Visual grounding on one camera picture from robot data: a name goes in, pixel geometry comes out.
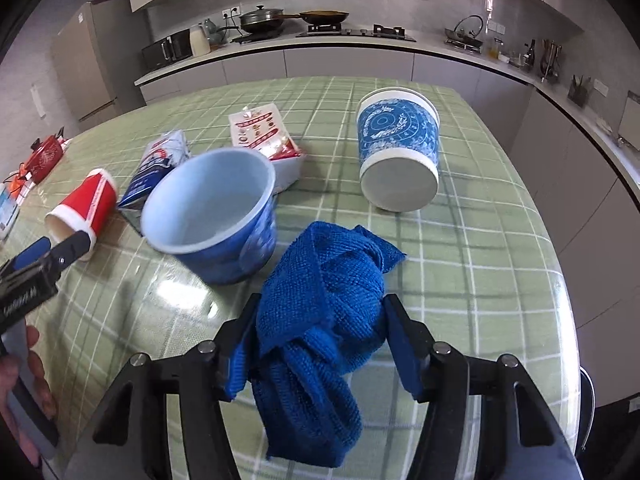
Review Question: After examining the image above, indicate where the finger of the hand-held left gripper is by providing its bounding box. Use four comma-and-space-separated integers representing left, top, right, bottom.
0, 237, 52, 281
27, 230, 92, 286

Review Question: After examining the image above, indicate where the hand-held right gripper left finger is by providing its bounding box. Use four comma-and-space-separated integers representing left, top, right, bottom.
65, 292, 263, 480

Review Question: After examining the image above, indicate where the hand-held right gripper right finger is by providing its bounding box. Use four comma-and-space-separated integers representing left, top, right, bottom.
382, 294, 586, 480

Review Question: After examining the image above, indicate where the red paper cup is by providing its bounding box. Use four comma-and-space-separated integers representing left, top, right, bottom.
44, 169, 119, 261

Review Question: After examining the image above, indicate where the blue cloth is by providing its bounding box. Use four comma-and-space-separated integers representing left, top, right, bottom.
252, 220, 407, 468

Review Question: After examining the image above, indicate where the person's left hand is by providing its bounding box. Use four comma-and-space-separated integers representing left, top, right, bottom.
0, 325, 57, 468

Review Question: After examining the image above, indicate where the red cooking pot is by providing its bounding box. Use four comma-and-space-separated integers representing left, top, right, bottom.
24, 134, 71, 183

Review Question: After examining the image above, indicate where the blue white snack packet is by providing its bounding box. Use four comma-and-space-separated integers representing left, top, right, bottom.
116, 129, 193, 233

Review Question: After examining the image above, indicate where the green checked tablecloth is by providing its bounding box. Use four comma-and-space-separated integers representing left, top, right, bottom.
0, 76, 581, 480

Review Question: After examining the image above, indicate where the blue paper bowl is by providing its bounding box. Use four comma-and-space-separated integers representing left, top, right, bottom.
140, 147, 278, 286

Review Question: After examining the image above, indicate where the beige refrigerator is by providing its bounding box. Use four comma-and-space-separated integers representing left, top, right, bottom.
50, 0, 151, 123

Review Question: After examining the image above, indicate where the black microwave oven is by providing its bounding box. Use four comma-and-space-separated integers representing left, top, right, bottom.
141, 29, 193, 72

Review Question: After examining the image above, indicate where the red white snack packet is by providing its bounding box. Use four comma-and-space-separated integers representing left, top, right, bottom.
228, 102, 307, 196

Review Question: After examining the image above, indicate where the tall blue patterned paper cup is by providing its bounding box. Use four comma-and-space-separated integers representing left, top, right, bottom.
355, 87, 441, 212

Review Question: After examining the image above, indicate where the white jug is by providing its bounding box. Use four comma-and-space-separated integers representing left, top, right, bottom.
189, 25, 212, 57

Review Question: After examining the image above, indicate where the green ceramic jar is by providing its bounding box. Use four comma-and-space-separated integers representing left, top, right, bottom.
201, 18, 227, 47

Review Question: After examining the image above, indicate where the black induction cooker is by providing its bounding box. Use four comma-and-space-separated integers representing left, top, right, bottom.
231, 30, 287, 45

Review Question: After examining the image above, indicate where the black wok with lid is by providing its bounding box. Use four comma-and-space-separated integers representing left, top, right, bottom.
239, 4, 286, 36

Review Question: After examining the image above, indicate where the dark utensil holder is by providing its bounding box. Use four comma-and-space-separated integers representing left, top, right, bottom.
567, 74, 592, 107

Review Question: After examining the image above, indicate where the black gas stove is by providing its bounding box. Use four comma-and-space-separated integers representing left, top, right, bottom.
296, 22, 417, 42

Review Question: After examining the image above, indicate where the white cutting board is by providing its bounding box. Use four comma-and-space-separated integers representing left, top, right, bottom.
618, 91, 640, 148

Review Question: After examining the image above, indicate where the steel utensil rack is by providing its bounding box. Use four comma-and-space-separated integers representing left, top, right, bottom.
537, 39, 563, 83

